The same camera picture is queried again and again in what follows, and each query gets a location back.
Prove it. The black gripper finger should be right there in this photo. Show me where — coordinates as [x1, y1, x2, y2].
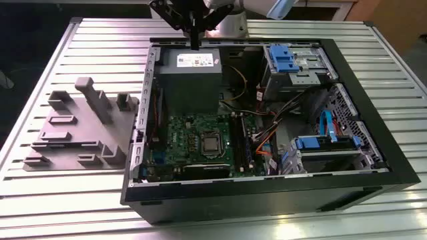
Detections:
[148, 0, 196, 50]
[195, 6, 234, 50]

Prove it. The black RAM slot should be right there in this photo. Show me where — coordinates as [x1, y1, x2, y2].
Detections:
[236, 113, 250, 174]
[230, 113, 244, 174]

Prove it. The grey power supply unit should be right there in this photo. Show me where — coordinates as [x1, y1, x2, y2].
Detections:
[155, 47, 224, 117]

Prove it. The silver metal drive cage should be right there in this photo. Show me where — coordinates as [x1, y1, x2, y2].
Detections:
[260, 45, 339, 101]

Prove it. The green motherboard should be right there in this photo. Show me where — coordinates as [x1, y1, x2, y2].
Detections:
[148, 112, 268, 180]

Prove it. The silver CPU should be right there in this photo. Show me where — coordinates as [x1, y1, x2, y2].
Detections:
[202, 136, 220, 151]

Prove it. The grey plastic parts rack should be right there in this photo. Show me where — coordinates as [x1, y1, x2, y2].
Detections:
[22, 76, 140, 172]

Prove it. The wooden cabinet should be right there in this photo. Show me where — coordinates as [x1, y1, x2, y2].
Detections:
[344, 0, 427, 55]

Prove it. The CPU socket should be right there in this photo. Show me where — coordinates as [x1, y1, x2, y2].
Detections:
[199, 129, 224, 158]

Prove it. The hard disk in blue carrier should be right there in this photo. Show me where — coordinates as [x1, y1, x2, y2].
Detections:
[294, 135, 361, 151]

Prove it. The black graphics card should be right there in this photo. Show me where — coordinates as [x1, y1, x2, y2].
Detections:
[179, 162, 232, 180]

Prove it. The silver metal disk bay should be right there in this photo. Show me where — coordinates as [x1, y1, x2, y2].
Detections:
[279, 134, 382, 176]

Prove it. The black open PC case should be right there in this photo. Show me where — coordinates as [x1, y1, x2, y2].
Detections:
[119, 37, 422, 225]

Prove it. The blue plastic drive bracket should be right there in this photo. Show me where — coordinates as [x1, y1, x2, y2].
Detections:
[270, 44, 299, 73]

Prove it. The thin yellow wire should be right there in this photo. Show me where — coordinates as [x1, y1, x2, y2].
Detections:
[222, 64, 248, 103]

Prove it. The white desk frame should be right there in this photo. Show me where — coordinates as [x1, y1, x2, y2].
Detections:
[286, 0, 357, 22]

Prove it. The black power wire bundle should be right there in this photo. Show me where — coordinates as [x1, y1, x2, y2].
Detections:
[271, 83, 335, 126]

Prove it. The metal socket cover frame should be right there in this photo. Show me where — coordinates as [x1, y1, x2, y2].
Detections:
[199, 129, 223, 156]

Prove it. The orange yellow red wire bundle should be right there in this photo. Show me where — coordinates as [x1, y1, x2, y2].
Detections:
[251, 117, 284, 156]

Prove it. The blue flat data cable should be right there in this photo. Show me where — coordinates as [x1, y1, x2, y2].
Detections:
[319, 111, 339, 144]

